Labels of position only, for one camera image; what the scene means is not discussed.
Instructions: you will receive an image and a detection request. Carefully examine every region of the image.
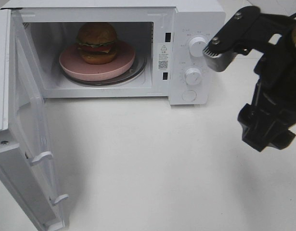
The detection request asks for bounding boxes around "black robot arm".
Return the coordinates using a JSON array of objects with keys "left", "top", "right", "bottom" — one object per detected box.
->
[{"left": 238, "top": 22, "right": 296, "bottom": 152}]

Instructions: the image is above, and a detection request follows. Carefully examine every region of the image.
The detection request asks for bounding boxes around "white microwave oven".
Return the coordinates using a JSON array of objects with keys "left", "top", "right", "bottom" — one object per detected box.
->
[{"left": 0, "top": 0, "right": 225, "bottom": 105}]

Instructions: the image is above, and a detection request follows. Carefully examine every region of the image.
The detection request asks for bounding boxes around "pink plate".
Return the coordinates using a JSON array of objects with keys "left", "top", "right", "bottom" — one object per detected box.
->
[{"left": 59, "top": 41, "right": 136, "bottom": 82}]

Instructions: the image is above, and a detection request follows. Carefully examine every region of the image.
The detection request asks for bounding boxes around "upper white microwave knob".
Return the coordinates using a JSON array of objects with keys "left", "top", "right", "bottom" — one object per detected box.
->
[{"left": 188, "top": 35, "right": 207, "bottom": 57}]

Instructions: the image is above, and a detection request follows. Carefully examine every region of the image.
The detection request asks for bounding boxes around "glass turntable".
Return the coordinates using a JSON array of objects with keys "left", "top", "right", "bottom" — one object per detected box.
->
[{"left": 59, "top": 57, "right": 146, "bottom": 86}]

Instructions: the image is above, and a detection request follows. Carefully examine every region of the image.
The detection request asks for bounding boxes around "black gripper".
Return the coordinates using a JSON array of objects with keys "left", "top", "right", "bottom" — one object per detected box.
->
[{"left": 238, "top": 14, "right": 296, "bottom": 152}]

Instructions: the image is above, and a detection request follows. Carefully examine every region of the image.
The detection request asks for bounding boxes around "burger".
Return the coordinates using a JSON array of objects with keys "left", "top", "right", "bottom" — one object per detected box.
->
[{"left": 76, "top": 22, "right": 117, "bottom": 64}]

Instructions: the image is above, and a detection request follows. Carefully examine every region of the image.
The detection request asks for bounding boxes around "white microwave door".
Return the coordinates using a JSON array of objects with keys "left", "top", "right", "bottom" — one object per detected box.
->
[{"left": 0, "top": 9, "right": 68, "bottom": 231}]

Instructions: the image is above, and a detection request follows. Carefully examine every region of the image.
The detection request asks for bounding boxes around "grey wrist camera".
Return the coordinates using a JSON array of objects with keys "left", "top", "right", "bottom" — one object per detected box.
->
[{"left": 203, "top": 6, "right": 260, "bottom": 72}]

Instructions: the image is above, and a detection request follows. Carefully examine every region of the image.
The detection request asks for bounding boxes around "round white door button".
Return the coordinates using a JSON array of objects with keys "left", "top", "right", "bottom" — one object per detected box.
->
[{"left": 182, "top": 90, "right": 197, "bottom": 102}]

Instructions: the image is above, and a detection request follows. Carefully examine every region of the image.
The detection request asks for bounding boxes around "white microwave knob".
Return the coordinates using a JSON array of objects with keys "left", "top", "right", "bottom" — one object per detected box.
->
[
  {"left": 184, "top": 67, "right": 202, "bottom": 86},
  {"left": 188, "top": 35, "right": 207, "bottom": 57}
]

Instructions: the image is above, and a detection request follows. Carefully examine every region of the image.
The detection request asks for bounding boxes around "lower white microwave knob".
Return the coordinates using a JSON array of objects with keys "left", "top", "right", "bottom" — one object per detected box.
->
[{"left": 184, "top": 67, "right": 202, "bottom": 86}]

